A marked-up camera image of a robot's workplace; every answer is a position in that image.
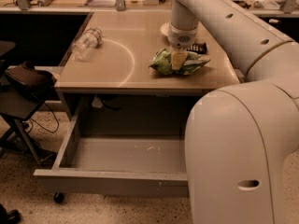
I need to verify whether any black caster wheel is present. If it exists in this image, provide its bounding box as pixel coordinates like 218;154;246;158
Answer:
53;192;64;203

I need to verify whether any black folding stand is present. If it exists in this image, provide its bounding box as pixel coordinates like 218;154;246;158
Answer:
0;40;58;165

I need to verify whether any black cable on floor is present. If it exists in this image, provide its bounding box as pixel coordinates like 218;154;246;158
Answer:
21;101;60;134

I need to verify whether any grey desk cabinet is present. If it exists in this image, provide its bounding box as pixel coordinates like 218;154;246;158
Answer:
55;10;239;134

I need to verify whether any clear plastic water bottle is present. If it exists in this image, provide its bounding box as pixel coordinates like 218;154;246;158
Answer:
71;27;102;61

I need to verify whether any grey open top drawer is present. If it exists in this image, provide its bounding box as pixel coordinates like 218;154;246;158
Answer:
34;96;192;197

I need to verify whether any white bowl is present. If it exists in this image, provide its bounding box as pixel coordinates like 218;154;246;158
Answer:
160;22;169;37

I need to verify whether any black office chair base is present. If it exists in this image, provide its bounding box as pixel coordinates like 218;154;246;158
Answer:
0;204;21;224

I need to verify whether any black remote control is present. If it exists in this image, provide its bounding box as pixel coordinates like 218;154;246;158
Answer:
187;43;207;54

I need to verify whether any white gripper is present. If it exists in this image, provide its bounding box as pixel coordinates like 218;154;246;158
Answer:
168;23;198;70

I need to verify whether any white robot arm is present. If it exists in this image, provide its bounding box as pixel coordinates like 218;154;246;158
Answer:
168;0;299;224

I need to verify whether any green jalapeno chip bag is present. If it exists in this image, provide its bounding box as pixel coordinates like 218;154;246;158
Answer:
149;49;209;76

